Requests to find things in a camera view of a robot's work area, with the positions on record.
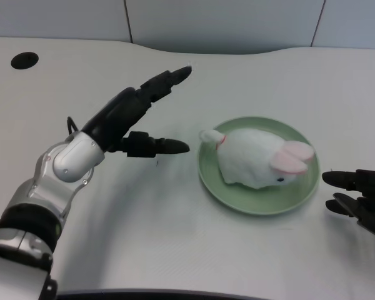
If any green round plate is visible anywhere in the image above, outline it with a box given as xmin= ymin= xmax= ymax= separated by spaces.
xmin=197 ymin=116 xmax=321 ymax=217

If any white plush rabbit doll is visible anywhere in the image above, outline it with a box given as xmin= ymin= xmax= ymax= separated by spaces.
xmin=198 ymin=128 xmax=316 ymax=190

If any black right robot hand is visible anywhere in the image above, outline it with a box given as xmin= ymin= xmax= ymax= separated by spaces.
xmin=321 ymin=169 xmax=375 ymax=241

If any black round cable grommet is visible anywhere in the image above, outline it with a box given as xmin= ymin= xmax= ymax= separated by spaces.
xmin=10 ymin=52 xmax=39 ymax=70

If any grey partition panel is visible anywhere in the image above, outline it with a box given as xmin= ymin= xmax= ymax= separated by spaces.
xmin=123 ymin=0 xmax=324 ymax=56
xmin=0 ymin=0 xmax=134 ymax=44
xmin=309 ymin=0 xmax=375 ymax=51

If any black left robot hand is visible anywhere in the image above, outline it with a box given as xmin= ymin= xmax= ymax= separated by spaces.
xmin=80 ymin=66 xmax=193 ymax=159

